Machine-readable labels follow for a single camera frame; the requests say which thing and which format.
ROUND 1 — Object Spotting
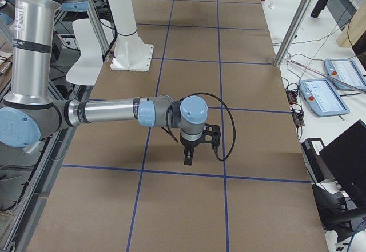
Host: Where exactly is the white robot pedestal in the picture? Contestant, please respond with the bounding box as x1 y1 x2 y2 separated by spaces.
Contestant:
108 0 154 71

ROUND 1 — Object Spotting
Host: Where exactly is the aluminium frame post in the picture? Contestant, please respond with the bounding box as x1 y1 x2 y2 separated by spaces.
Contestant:
273 0 312 67

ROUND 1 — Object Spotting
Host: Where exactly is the black box with label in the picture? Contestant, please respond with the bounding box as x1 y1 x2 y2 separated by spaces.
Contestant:
301 138 334 183

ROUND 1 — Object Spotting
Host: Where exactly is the near blue teach pendant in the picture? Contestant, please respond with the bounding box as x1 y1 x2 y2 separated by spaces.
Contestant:
299 78 350 117

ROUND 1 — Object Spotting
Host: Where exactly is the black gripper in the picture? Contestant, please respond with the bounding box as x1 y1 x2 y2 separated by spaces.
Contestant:
180 134 202 166

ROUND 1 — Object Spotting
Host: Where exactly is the black bottle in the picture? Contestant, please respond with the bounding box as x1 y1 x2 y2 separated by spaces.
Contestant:
311 0 328 18

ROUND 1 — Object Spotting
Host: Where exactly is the white chair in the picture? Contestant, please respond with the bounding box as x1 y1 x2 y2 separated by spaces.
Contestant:
66 19 104 86

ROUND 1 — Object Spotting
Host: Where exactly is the blue teach pendant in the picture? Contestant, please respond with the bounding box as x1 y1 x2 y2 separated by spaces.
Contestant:
324 59 365 90
299 78 350 117

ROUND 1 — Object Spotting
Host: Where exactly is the black laptop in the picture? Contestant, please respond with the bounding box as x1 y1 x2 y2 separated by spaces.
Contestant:
319 119 366 209

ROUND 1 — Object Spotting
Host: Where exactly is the far blue teach pendant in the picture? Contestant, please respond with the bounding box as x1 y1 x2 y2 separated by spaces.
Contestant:
324 59 365 90

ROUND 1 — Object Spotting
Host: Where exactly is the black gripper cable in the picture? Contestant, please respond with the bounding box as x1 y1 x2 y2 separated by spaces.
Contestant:
182 92 236 162

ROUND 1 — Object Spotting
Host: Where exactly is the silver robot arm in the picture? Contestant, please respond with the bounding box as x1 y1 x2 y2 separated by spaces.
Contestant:
1 0 209 165

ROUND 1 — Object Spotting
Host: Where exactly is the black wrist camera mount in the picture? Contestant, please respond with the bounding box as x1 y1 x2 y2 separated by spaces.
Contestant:
200 123 221 153

